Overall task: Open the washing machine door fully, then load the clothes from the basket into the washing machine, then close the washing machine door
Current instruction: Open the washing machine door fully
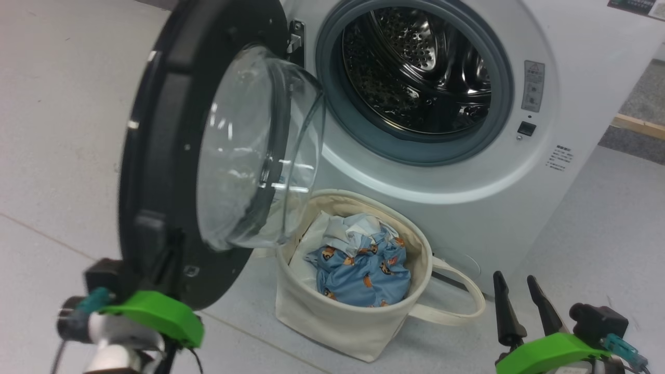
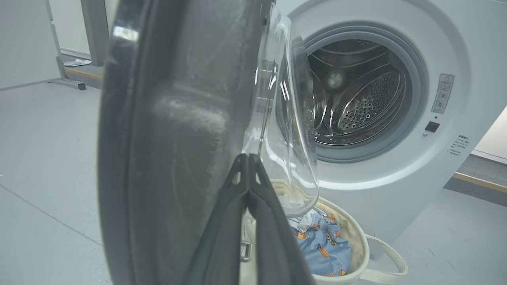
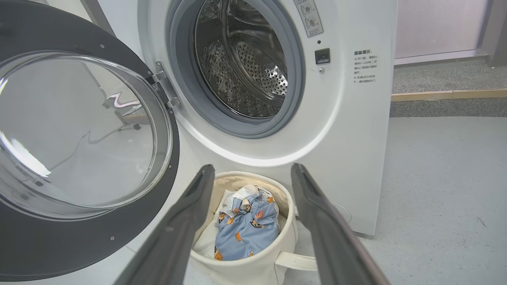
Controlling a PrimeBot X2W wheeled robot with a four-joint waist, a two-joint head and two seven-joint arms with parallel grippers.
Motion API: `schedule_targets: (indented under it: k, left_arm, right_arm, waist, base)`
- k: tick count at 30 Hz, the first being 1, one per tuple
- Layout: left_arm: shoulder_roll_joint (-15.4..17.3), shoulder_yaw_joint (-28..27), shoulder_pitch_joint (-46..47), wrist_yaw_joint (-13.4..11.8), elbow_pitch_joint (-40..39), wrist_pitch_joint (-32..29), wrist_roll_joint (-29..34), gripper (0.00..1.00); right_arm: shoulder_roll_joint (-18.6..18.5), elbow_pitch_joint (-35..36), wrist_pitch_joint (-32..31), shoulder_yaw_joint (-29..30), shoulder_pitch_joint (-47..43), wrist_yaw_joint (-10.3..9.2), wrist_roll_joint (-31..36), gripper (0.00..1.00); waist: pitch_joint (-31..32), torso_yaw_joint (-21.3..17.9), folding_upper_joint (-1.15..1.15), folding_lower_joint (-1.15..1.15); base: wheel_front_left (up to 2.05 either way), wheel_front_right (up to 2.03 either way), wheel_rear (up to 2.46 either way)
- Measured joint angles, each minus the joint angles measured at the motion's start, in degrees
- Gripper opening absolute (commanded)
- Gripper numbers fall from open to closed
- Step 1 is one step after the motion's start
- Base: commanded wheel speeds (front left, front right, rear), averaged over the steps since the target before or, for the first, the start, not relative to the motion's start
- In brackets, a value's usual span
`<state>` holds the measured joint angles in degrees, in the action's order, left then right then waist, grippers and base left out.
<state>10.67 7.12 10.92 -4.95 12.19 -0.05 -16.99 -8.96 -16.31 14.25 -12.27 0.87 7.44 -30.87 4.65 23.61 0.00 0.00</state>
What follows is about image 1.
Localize teal right camera cable plug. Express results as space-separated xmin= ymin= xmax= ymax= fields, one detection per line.
xmin=603 ymin=334 xmax=650 ymax=373

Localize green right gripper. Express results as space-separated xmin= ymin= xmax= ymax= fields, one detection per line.
xmin=493 ymin=271 xmax=614 ymax=374

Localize grey warning sticker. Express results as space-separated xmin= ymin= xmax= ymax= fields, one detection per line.
xmin=521 ymin=60 xmax=546 ymax=113

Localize teal left camera cable plug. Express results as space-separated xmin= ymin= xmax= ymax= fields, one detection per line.
xmin=73 ymin=287 xmax=112 ymax=315

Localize pale blue and white garment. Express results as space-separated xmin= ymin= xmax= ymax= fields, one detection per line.
xmin=312 ymin=212 xmax=398 ymax=255

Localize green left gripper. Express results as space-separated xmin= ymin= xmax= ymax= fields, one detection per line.
xmin=99 ymin=231 xmax=204 ymax=349

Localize blue bear print garment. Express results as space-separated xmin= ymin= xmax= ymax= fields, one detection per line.
xmin=304 ymin=231 xmax=412 ymax=307

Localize black QR code label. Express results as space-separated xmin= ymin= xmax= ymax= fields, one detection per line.
xmin=607 ymin=0 xmax=665 ymax=21

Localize black round glass washer door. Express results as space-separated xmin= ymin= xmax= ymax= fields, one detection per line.
xmin=118 ymin=0 xmax=327 ymax=311

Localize teal camera cable plug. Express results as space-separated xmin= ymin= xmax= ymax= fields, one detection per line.
xmin=603 ymin=334 xmax=650 ymax=373
xmin=73 ymin=287 xmax=112 ymax=315

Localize white front-load washing machine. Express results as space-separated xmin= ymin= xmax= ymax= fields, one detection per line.
xmin=281 ymin=0 xmax=665 ymax=299

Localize cream canvas laundry basket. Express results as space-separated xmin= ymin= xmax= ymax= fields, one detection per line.
xmin=274 ymin=189 xmax=486 ymax=363

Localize light wooden floor strip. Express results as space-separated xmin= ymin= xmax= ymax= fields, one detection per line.
xmin=610 ymin=114 xmax=665 ymax=140

